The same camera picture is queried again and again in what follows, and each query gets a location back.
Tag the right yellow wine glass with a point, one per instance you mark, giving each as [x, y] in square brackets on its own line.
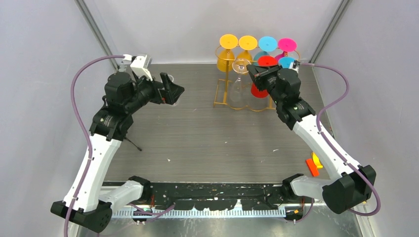
[247, 44]

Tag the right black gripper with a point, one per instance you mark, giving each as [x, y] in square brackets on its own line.
[258, 74]

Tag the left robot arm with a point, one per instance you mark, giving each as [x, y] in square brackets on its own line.
[125, 94]

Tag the left aluminium frame post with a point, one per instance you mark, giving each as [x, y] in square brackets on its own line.
[86, 13]

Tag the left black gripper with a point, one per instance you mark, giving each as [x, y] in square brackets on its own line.
[170, 93]

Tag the left yellow wine glass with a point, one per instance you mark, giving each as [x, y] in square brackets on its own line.
[227, 44]

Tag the gold wire glass rack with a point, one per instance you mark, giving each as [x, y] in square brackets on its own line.
[249, 101]

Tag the black tripod stand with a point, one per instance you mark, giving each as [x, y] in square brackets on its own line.
[131, 142]

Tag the yellow curved block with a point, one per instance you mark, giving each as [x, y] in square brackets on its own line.
[316, 161]

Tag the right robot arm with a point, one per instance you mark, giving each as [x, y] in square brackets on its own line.
[349, 183]

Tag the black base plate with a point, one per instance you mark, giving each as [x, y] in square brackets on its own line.
[218, 196]

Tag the orange block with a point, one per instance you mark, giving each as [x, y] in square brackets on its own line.
[312, 167]

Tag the clear wine glass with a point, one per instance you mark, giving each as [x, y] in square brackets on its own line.
[236, 90]
[171, 91]

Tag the pink wine glass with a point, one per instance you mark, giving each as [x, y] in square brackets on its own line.
[286, 45]

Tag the right aluminium frame post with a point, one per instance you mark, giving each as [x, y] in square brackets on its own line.
[333, 24]

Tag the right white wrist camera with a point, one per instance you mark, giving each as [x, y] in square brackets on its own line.
[294, 65]

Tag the blue wine glass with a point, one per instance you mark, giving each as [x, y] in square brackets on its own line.
[287, 62]
[266, 45]

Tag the aluminium frame post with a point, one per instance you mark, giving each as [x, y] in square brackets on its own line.
[86, 13]
[333, 24]

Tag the yellow wine glass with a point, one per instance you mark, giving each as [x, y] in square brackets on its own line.
[247, 44]
[227, 44]

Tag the red wine glass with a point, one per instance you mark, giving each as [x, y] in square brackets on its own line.
[264, 61]

